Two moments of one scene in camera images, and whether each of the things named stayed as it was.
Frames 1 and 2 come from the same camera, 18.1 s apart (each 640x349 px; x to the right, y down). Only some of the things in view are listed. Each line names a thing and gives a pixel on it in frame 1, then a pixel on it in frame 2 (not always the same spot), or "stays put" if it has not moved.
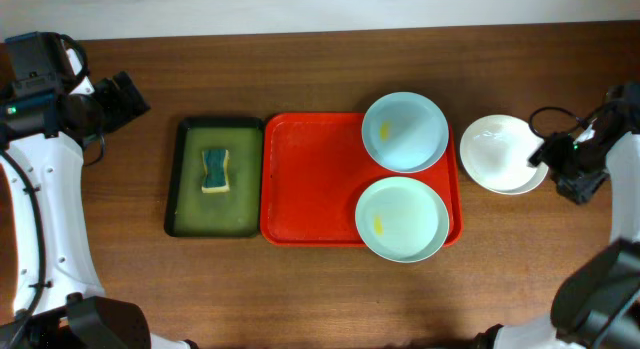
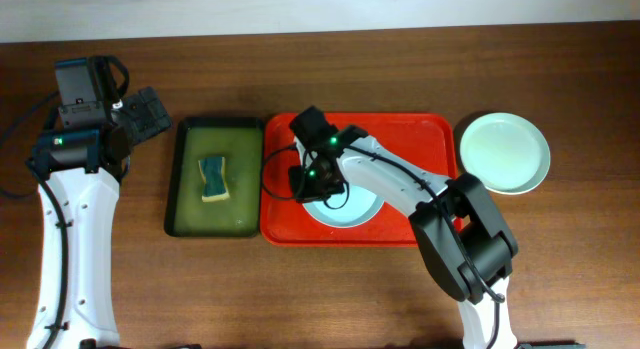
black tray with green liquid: (237, 213) stays put
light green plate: (402, 219) to (506, 152)
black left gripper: (118, 100) to (147, 114)
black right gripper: (551, 148) to (297, 190)
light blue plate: (404, 131) to (350, 209)
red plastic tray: (315, 170) stays put
